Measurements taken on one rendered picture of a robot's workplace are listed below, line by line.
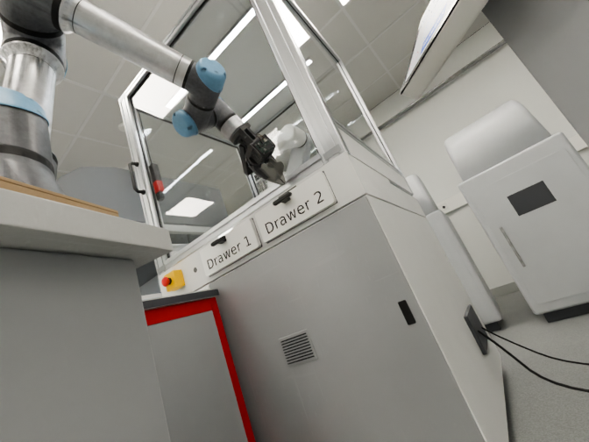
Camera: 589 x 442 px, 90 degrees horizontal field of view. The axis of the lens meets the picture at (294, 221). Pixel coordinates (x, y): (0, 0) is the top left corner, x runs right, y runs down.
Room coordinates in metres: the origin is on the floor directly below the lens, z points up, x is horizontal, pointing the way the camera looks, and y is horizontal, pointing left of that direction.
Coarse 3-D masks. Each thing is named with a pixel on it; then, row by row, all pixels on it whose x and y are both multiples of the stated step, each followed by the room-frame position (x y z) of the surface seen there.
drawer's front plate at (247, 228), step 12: (240, 228) 1.01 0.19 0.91; (252, 228) 0.98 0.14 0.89; (228, 240) 1.04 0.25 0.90; (240, 240) 1.01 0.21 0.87; (252, 240) 0.99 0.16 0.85; (204, 252) 1.11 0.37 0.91; (216, 252) 1.08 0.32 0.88; (228, 252) 1.05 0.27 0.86; (240, 252) 1.02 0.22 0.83; (204, 264) 1.12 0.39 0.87; (216, 264) 1.08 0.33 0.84; (228, 264) 1.06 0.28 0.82
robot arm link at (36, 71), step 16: (0, 16) 0.42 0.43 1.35; (16, 32) 0.44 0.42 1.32; (32, 32) 0.45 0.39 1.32; (48, 32) 0.46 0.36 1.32; (0, 48) 0.45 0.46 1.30; (16, 48) 0.45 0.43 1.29; (32, 48) 0.46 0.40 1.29; (48, 48) 0.48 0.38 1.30; (64, 48) 0.52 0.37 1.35; (16, 64) 0.45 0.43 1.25; (32, 64) 0.46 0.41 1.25; (48, 64) 0.49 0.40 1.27; (64, 64) 0.53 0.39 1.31; (16, 80) 0.45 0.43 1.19; (32, 80) 0.46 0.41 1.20; (48, 80) 0.49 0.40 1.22; (32, 96) 0.46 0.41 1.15; (48, 96) 0.49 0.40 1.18; (48, 112) 0.49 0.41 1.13; (48, 128) 0.49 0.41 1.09
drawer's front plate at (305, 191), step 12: (312, 180) 0.84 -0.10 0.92; (324, 180) 0.83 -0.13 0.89; (300, 192) 0.87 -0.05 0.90; (312, 192) 0.85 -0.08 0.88; (324, 192) 0.83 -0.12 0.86; (288, 204) 0.90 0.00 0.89; (300, 204) 0.88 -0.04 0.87; (312, 204) 0.86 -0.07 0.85; (324, 204) 0.84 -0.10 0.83; (264, 216) 0.95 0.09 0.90; (276, 216) 0.93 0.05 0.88; (300, 216) 0.89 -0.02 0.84; (312, 216) 0.88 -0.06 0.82; (264, 228) 0.96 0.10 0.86; (276, 228) 0.93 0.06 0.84; (288, 228) 0.91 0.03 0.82; (264, 240) 0.97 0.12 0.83
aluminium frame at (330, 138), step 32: (256, 0) 0.82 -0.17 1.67; (288, 0) 1.09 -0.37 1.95; (288, 32) 0.80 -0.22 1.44; (288, 64) 0.82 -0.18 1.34; (128, 96) 1.26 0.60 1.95; (320, 96) 0.80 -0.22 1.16; (128, 128) 1.28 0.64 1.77; (320, 128) 0.82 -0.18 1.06; (320, 160) 0.84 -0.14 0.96; (384, 160) 1.29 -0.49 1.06; (160, 224) 1.27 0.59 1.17; (224, 224) 1.06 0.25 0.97
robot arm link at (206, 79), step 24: (0, 0) 0.40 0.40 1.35; (24, 0) 0.40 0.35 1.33; (48, 0) 0.41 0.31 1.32; (72, 0) 0.42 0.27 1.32; (24, 24) 0.43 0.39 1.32; (48, 24) 0.44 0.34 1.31; (72, 24) 0.45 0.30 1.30; (96, 24) 0.46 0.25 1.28; (120, 24) 0.48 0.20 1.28; (120, 48) 0.50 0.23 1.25; (144, 48) 0.51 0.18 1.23; (168, 48) 0.54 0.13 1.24; (168, 72) 0.56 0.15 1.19; (192, 72) 0.57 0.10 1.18; (216, 72) 0.58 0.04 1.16; (192, 96) 0.62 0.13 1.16; (216, 96) 0.64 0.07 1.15
